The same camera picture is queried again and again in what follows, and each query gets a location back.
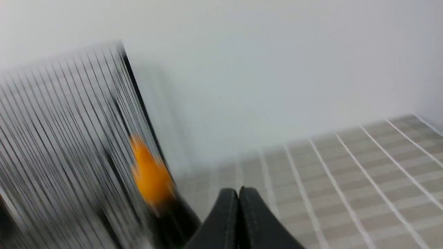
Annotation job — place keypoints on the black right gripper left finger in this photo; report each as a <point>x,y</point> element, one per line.
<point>219,229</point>

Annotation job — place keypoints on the grey checked tablecloth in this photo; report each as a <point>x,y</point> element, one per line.
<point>373,186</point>

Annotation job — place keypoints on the black wire mesh rack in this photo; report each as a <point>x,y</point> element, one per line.
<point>66,155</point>

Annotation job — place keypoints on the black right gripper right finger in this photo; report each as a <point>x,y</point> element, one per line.
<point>258,227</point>

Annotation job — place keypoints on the small sauce bottle orange cap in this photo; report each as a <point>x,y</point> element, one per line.
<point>172,221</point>

